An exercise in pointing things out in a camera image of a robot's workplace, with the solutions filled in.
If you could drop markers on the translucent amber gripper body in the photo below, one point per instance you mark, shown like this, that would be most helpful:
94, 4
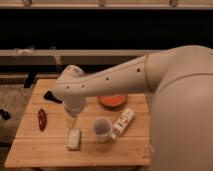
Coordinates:
71, 121

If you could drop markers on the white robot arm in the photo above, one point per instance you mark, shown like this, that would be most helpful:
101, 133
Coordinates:
181, 122

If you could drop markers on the white rectangular sponge block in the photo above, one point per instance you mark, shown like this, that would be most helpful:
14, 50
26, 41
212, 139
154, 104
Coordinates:
73, 142

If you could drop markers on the white plastic cup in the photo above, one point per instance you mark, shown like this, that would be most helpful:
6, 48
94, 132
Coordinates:
102, 128

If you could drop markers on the dark red chili pepper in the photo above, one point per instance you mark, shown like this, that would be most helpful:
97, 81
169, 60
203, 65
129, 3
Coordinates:
42, 119

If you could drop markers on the black rectangular phone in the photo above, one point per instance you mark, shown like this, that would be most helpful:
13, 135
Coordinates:
49, 96

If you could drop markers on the orange round bowl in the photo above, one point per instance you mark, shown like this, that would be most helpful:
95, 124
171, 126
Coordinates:
112, 100

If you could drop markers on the white labelled bottle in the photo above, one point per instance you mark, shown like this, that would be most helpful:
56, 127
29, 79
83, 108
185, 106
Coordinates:
121, 124

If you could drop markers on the black object on floor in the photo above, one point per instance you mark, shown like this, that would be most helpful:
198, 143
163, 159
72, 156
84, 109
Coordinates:
4, 114

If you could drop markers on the long grey rail shelf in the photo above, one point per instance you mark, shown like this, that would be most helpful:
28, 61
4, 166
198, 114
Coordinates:
77, 57

